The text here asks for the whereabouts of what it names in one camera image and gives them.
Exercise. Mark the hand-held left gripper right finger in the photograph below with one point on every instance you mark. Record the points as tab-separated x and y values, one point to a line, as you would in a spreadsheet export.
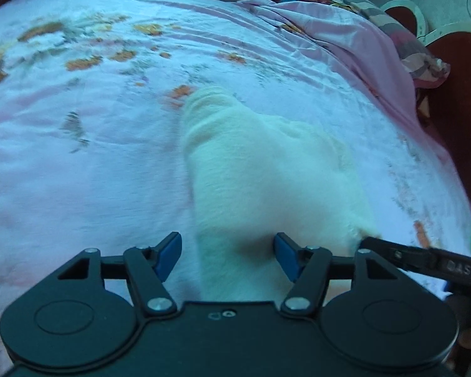
285	253

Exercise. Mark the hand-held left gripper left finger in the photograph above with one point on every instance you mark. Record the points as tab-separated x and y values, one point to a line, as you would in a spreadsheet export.
168	252

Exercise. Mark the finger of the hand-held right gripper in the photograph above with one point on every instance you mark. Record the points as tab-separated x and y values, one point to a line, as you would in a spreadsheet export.
400	252

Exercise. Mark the cream fleece garment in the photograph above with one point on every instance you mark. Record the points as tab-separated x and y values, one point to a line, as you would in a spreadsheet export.
274	180

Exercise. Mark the floral white bed sheet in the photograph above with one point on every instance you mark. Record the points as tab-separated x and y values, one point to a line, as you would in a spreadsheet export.
102	145

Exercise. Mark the red headboard with white heart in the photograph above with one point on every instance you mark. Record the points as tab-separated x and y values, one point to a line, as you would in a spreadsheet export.
459	98

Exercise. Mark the pink blanket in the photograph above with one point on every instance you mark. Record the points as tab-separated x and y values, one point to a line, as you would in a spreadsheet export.
361	55

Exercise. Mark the floral striped pillow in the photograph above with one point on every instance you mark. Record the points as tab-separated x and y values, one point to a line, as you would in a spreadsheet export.
400	35

